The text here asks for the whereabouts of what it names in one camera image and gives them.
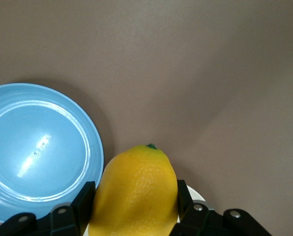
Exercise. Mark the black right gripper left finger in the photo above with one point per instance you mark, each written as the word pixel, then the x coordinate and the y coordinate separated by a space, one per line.
pixel 82 206

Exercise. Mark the cream round plate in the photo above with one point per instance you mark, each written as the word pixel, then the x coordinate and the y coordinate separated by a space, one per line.
pixel 195 194

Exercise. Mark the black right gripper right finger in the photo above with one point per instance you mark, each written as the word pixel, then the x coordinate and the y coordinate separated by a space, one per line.
pixel 185 211

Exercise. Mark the yellow lemon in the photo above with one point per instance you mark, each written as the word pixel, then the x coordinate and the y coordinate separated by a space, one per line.
pixel 136 191

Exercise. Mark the blue round plate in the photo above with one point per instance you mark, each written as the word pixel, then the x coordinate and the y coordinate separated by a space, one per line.
pixel 38 147

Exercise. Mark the brown table cover sheet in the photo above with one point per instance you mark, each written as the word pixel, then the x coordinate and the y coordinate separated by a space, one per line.
pixel 185 73

